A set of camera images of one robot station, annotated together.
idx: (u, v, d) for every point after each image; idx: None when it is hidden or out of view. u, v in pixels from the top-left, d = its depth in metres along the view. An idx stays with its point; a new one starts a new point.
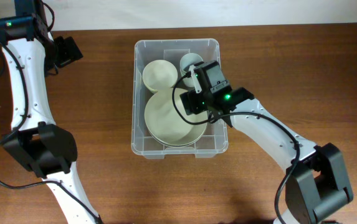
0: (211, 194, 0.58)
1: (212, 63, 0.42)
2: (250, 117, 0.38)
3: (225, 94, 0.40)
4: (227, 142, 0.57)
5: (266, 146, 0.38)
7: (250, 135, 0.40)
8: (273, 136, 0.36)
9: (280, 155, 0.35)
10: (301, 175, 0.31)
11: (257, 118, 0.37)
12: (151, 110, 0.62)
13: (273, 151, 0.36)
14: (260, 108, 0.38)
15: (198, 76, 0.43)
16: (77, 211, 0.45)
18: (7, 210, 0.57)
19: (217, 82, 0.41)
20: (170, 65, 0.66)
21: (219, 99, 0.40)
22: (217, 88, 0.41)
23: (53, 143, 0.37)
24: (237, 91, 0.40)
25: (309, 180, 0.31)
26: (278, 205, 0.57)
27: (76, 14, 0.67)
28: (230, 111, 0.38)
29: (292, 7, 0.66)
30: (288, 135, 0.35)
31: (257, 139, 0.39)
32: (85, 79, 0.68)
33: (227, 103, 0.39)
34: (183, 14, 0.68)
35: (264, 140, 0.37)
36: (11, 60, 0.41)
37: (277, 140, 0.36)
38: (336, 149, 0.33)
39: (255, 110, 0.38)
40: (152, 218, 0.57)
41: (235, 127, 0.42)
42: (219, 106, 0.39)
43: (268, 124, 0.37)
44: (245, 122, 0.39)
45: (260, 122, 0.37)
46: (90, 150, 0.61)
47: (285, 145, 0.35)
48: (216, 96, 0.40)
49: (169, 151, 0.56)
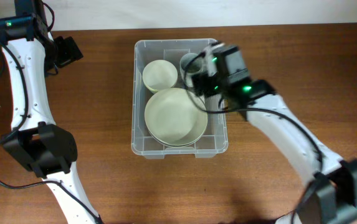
0: (211, 194, 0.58)
1: (232, 49, 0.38)
2: (271, 115, 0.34)
3: (245, 86, 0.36)
4: (227, 142, 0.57)
5: (284, 150, 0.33)
7: (268, 135, 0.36)
8: (296, 140, 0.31)
9: (301, 164, 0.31)
10: (323, 188, 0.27)
11: (278, 118, 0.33)
12: (151, 109, 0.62)
13: (293, 158, 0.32)
14: (283, 108, 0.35)
15: (215, 61, 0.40)
16: (77, 211, 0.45)
18: (7, 210, 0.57)
19: (235, 70, 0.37)
20: (170, 65, 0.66)
21: (238, 90, 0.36)
22: (235, 77, 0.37)
23: (53, 143, 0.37)
24: (258, 84, 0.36)
25: (330, 199, 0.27)
26: (278, 205, 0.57)
27: (76, 14, 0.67)
28: (249, 105, 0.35)
29: (292, 7, 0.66)
30: (312, 144, 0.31)
31: (274, 140, 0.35)
32: (85, 79, 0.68)
33: (244, 96, 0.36)
34: (182, 14, 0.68)
35: (283, 144, 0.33)
36: (11, 60, 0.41)
37: (300, 146, 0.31)
38: None
39: (278, 109, 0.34)
40: (152, 219, 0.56)
41: (251, 123, 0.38)
42: (237, 97, 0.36)
43: (291, 127, 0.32)
44: (265, 121, 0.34)
45: (283, 123, 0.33)
46: (90, 150, 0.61)
47: (308, 154, 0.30)
48: (233, 86, 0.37)
49: (169, 152, 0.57)
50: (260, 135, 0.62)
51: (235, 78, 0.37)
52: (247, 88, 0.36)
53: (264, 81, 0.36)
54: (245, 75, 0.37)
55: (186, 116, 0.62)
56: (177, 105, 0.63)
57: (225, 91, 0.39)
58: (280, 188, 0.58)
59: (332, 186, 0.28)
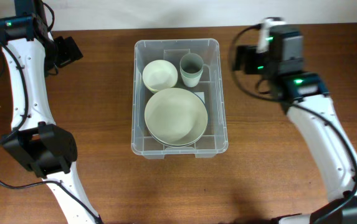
0: (211, 194, 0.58)
1: (293, 32, 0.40)
2: (317, 119, 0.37)
3: (296, 78, 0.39)
4: (227, 142, 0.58)
5: (319, 157, 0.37)
7: (305, 136, 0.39)
8: (337, 155, 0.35)
9: (333, 177, 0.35)
10: (349, 209, 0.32)
11: (323, 125, 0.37)
12: (151, 109, 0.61)
13: (326, 168, 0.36)
14: (331, 115, 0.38)
15: (272, 40, 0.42)
16: (77, 211, 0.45)
18: (7, 210, 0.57)
19: (290, 58, 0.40)
20: (170, 65, 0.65)
21: (288, 79, 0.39)
22: (288, 65, 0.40)
23: (53, 143, 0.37)
24: (308, 78, 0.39)
25: (353, 217, 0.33)
26: (278, 205, 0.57)
27: (76, 14, 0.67)
28: (295, 100, 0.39)
29: (292, 7, 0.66)
30: (352, 164, 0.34)
31: (311, 144, 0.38)
32: (85, 79, 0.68)
33: (291, 84, 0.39)
34: (183, 14, 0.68)
35: (319, 153, 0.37)
36: (11, 60, 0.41)
37: (339, 162, 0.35)
38: None
39: (324, 114, 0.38)
40: (152, 219, 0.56)
41: (288, 116, 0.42)
42: (283, 86, 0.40)
43: (334, 138, 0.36)
44: (308, 122, 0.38)
45: (326, 131, 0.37)
46: (90, 151, 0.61)
47: (344, 171, 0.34)
48: (283, 76, 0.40)
49: (169, 151, 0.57)
50: (260, 135, 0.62)
51: (287, 65, 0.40)
52: (296, 79, 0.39)
53: (316, 77, 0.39)
54: (296, 65, 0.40)
55: (186, 116, 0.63)
56: (179, 106, 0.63)
57: (270, 75, 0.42)
58: (280, 188, 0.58)
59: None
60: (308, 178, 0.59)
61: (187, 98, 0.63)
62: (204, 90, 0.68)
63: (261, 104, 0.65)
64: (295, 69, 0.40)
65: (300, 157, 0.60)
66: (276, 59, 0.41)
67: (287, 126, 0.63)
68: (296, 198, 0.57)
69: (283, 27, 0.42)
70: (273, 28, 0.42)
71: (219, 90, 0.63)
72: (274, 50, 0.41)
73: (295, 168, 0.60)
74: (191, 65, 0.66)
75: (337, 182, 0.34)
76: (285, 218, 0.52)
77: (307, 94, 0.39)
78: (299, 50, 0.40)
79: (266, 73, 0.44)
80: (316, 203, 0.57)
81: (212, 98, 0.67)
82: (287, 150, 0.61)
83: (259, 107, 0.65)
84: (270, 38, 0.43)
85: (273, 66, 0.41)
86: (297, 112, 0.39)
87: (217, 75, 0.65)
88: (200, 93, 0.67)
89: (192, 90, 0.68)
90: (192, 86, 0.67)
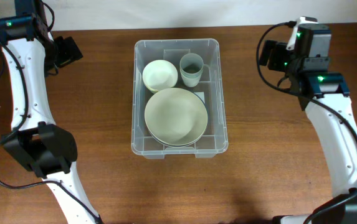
0: (211, 194, 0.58)
1: (323, 31, 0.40)
2: (333, 116, 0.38)
3: (319, 76, 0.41)
4: (227, 142, 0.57)
5: (331, 154, 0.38)
7: (319, 132, 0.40)
8: (348, 152, 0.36)
9: (341, 173, 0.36)
10: (352, 204, 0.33)
11: (339, 122, 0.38)
12: (152, 108, 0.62)
13: (336, 164, 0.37)
14: (348, 114, 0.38)
15: (299, 37, 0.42)
16: (77, 211, 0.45)
18: (7, 210, 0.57)
19: (315, 55, 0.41)
20: (170, 65, 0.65)
21: (310, 77, 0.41)
22: (312, 62, 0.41)
23: (53, 143, 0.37)
24: (331, 76, 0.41)
25: (356, 214, 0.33)
26: (279, 205, 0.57)
27: (76, 14, 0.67)
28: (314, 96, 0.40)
29: (292, 7, 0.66)
30: None
31: (324, 139, 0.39)
32: (85, 79, 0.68)
33: (313, 81, 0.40)
34: (183, 14, 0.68)
35: (331, 148, 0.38)
36: (11, 60, 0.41)
37: (350, 160, 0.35)
38: None
39: (341, 112, 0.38)
40: (152, 219, 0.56)
41: (304, 111, 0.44)
42: (304, 83, 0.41)
43: (348, 135, 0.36)
44: (323, 117, 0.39)
45: (341, 128, 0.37)
46: (90, 150, 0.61)
47: (354, 169, 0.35)
48: (306, 73, 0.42)
49: (169, 151, 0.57)
50: (260, 135, 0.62)
51: (311, 62, 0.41)
52: (319, 76, 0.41)
53: (339, 76, 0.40)
54: (321, 63, 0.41)
55: (186, 116, 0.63)
56: (179, 106, 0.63)
57: (293, 70, 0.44)
58: (280, 188, 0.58)
59: None
60: (308, 178, 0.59)
61: (187, 98, 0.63)
62: (203, 90, 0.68)
63: (261, 104, 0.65)
64: (319, 66, 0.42)
65: (300, 157, 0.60)
66: (301, 55, 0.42)
67: (287, 126, 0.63)
68: (296, 198, 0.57)
69: (313, 24, 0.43)
70: (303, 25, 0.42)
71: (219, 90, 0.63)
72: (300, 46, 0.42)
73: (295, 168, 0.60)
74: (191, 65, 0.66)
75: (346, 178, 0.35)
76: (286, 217, 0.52)
77: (328, 92, 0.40)
78: (327, 49, 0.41)
79: (288, 69, 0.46)
80: (316, 203, 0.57)
81: (212, 98, 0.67)
82: (287, 150, 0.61)
83: (259, 107, 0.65)
84: (298, 33, 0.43)
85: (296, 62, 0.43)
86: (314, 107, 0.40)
87: (217, 75, 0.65)
88: (200, 93, 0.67)
89: (192, 90, 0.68)
90: (192, 86, 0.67)
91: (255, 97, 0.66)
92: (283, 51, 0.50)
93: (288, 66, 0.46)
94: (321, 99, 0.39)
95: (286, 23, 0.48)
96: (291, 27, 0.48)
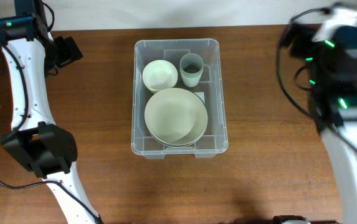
0: (211, 194, 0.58)
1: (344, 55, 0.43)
2: (354, 152, 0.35)
3: (341, 99, 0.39)
4: (227, 142, 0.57)
5: (346, 190, 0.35)
7: (334, 160, 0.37)
8: None
9: (354, 213, 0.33)
10: None
11: None
12: (152, 108, 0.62)
13: (349, 203, 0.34)
14: None
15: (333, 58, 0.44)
16: (77, 211, 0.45)
18: (7, 210, 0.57)
19: (346, 77, 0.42)
20: (170, 65, 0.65)
21: (334, 98, 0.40)
22: (342, 79, 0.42)
23: (53, 143, 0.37)
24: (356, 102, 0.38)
25: None
26: (279, 205, 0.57)
27: (76, 14, 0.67)
28: (334, 123, 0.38)
29: (293, 7, 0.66)
30: None
31: (338, 170, 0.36)
32: (85, 79, 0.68)
33: (336, 104, 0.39)
34: (183, 14, 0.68)
35: (347, 184, 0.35)
36: (11, 60, 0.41)
37: None
38: None
39: None
40: (152, 219, 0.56)
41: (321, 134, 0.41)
42: (327, 102, 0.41)
43: None
44: (341, 150, 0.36)
45: None
46: (90, 150, 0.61)
47: None
48: (331, 91, 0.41)
49: (169, 151, 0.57)
50: (260, 135, 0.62)
51: (343, 78, 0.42)
52: (340, 99, 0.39)
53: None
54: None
55: (186, 116, 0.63)
56: (179, 106, 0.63)
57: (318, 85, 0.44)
58: (280, 188, 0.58)
59: None
60: (308, 178, 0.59)
61: (187, 98, 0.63)
62: (203, 89, 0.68)
63: (261, 104, 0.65)
64: (347, 81, 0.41)
65: (300, 157, 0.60)
66: (329, 72, 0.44)
67: (287, 126, 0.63)
68: (296, 198, 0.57)
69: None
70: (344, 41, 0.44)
71: (219, 90, 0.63)
72: (334, 65, 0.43)
73: (295, 168, 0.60)
74: (191, 65, 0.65)
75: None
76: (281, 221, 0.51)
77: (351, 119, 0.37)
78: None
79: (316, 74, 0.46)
80: (316, 203, 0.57)
81: (212, 98, 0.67)
82: (287, 150, 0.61)
83: (259, 107, 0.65)
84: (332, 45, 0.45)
85: (328, 77, 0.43)
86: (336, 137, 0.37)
87: (217, 75, 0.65)
88: (200, 93, 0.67)
89: (192, 90, 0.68)
90: (191, 86, 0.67)
91: (255, 97, 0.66)
92: (312, 43, 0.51)
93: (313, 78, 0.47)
94: (342, 130, 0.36)
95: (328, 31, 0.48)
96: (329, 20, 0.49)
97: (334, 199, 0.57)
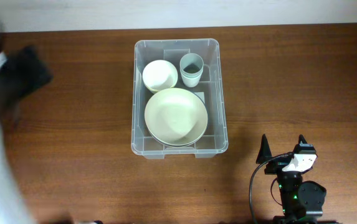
0: (211, 194, 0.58)
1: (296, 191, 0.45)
2: (303, 191, 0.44)
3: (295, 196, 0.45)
4: (227, 142, 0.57)
5: None
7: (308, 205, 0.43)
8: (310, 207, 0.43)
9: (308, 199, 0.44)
10: (310, 212, 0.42)
11: (303, 190, 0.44)
12: (152, 108, 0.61)
13: None
14: (303, 195, 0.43)
15: (283, 180, 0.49)
16: None
18: None
19: (295, 182, 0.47)
20: (171, 65, 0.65)
21: (296, 203, 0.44)
22: (307, 191, 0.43)
23: None
24: (278, 168, 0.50)
25: (309, 203, 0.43)
26: (279, 205, 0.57)
27: (76, 14, 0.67)
28: (303, 203, 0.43)
29: (292, 8, 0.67)
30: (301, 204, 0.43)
31: None
32: (85, 79, 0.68)
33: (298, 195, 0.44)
34: (182, 14, 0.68)
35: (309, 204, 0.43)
36: None
37: None
38: (313, 192, 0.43)
39: (304, 197, 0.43)
40: (153, 219, 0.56)
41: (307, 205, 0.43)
42: (298, 206, 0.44)
43: (310, 193, 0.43)
44: (306, 196, 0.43)
45: (305, 193, 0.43)
46: (90, 150, 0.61)
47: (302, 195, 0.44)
48: (295, 202, 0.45)
49: (169, 152, 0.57)
50: (260, 134, 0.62)
51: (290, 183, 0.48)
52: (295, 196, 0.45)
53: (304, 185, 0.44)
54: (287, 180, 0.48)
55: (187, 116, 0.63)
56: (179, 106, 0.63)
57: (290, 186, 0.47)
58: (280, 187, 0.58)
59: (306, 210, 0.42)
60: (308, 178, 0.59)
61: (187, 99, 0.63)
62: (204, 90, 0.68)
63: (261, 104, 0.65)
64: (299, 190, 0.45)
65: None
66: (294, 186, 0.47)
67: (286, 126, 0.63)
68: None
69: (304, 162, 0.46)
70: (305, 189, 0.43)
71: (219, 90, 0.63)
72: (288, 186, 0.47)
73: None
74: (191, 65, 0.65)
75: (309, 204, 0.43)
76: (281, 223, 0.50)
77: (299, 180, 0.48)
78: (311, 185, 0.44)
79: (283, 178, 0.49)
80: None
81: (212, 98, 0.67)
82: (288, 150, 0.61)
83: (259, 107, 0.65)
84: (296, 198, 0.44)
85: (290, 183, 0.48)
86: (297, 160, 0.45)
87: (217, 75, 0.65)
88: (200, 93, 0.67)
89: (192, 90, 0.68)
90: (191, 86, 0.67)
91: (255, 97, 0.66)
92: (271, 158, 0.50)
93: (284, 184, 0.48)
94: (304, 202, 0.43)
95: (297, 176, 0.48)
96: (266, 152, 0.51)
97: (334, 199, 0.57)
